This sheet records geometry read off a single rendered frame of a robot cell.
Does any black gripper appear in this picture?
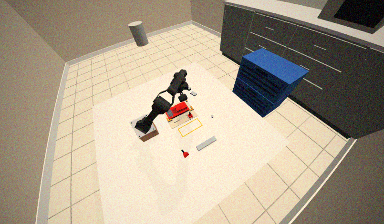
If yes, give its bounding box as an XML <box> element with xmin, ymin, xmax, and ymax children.
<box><xmin>177</xmin><ymin>85</ymin><xmax>187</xmax><ymax>102</ymax></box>

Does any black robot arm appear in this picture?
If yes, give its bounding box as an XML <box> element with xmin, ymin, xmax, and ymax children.
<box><xmin>135</xmin><ymin>69</ymin><xmax>189</xmax><ymax>134</ymax></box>

